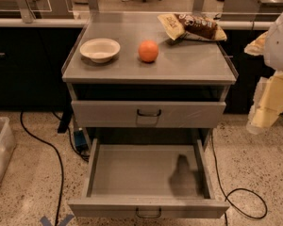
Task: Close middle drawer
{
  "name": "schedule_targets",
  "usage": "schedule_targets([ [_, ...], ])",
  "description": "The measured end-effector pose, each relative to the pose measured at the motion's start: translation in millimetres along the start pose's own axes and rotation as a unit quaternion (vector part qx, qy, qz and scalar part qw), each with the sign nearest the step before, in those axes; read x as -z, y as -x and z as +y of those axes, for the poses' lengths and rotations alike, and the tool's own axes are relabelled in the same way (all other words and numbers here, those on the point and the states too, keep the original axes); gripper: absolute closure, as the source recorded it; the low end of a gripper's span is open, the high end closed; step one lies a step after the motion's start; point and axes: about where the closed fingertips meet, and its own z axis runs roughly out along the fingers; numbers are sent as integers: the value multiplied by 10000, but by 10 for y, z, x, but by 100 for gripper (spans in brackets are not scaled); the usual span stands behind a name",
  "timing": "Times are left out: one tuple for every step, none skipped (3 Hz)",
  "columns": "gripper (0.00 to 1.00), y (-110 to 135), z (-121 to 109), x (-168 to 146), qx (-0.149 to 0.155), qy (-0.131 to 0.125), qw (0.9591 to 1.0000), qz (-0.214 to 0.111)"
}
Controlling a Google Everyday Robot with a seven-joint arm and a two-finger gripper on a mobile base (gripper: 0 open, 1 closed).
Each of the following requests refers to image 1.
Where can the yellowish padded gripper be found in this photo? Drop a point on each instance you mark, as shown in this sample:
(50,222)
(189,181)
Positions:
(280,46)

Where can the grey drawer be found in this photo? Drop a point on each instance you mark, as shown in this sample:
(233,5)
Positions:
(147,181)
(148,114)

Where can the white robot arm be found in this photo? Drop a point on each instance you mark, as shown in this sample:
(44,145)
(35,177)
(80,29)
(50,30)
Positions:
(270,46)

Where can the grey drawer cabinet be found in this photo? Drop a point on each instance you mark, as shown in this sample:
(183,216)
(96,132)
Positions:
(184,71)

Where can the grey top drawer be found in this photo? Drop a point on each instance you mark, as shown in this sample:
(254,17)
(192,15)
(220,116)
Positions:
(148,114)

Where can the brown chip bag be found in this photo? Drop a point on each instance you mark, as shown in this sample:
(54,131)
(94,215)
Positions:
(191,27)

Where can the orange fruit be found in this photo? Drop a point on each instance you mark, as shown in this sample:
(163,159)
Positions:
(148,51)

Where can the white bowl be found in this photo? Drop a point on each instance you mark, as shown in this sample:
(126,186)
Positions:
(100,50)

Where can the blue power box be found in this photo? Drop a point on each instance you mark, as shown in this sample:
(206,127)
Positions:
(80,141)

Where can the blue tape cross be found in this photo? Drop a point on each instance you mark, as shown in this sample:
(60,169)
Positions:
(64,222)

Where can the white horizontal rail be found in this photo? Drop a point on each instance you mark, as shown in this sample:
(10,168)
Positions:
(225,25)

